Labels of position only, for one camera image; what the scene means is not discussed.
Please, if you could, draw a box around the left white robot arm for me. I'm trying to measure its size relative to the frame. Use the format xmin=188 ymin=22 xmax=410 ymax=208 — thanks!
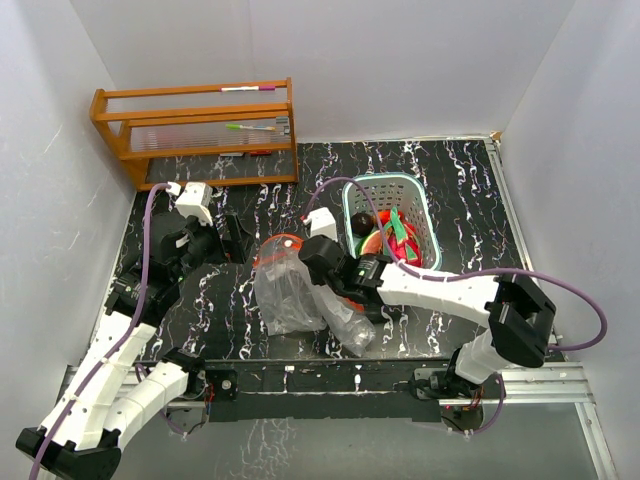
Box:
xmin=16 ymin=211 xmax=253 ymax=479

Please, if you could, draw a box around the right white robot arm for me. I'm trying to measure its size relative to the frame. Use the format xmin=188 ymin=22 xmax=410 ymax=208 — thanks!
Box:
xmin=298 ymin=235 xmax=556 ymax=399

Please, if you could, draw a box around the red green dragon fruit toy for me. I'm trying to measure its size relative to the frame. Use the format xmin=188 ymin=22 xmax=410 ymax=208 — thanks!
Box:
xmin=378 ymin=207 xmax=423 ymax=267

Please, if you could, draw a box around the orange wooden shelf rack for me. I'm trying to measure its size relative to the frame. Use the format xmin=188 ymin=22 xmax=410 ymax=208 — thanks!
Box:
xmin=89 ymin=78 xmax=299 ymax=191

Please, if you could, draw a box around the light blue plastic basket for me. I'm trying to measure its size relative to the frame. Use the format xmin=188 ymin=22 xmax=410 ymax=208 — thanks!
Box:
xmin=342 ymin=172 xmax=442 ymax=270

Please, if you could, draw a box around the white pink marker pen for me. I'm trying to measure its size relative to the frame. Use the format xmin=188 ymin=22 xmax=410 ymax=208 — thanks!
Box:
xmin=219 ymin=85 xmax=277 ymax=93

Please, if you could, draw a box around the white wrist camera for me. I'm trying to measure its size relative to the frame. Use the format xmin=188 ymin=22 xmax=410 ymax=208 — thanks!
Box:
xmin=303 ymin=207 xmax=338 ymax=241
xmin=175 ymin=182 xmax=213 ymax=226

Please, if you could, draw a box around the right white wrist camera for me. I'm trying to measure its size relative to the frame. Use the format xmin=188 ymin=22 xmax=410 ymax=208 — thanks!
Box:
xmin=303 ymin=207 xmax=338 ymax=241

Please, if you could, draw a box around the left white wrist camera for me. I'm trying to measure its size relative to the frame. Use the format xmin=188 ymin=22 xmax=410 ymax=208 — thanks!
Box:
xmin=175 ymin=182 xmax=213 ymax=226

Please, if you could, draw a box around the green yellow marker pen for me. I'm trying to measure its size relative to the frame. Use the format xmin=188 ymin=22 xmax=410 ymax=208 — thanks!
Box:
xmin=225 ymin=124 xmax=277 ymax=132

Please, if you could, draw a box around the watermelon slice toy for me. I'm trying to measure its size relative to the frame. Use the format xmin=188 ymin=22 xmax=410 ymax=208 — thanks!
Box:
xmin=356 ymin=230 xmax=385 ymax=257

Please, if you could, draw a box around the clear orange zip top bag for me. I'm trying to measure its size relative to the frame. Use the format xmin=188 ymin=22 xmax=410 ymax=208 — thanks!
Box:
xmin=253 ymin=233 xmax=327 ymax=336

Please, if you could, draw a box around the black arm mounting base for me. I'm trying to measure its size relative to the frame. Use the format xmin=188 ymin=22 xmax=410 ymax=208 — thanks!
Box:
xmin=205 ymin=359 xmax=484 ymax=423

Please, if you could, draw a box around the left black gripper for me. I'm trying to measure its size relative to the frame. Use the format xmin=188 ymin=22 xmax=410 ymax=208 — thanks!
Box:
xmin=172 ymin=211 xmax=255 ymax=281

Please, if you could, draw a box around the dark purple mangosteen toy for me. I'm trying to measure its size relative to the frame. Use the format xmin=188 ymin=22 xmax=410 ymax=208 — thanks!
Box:
xmin=350 ymin=212 xmax=377 ymax=238

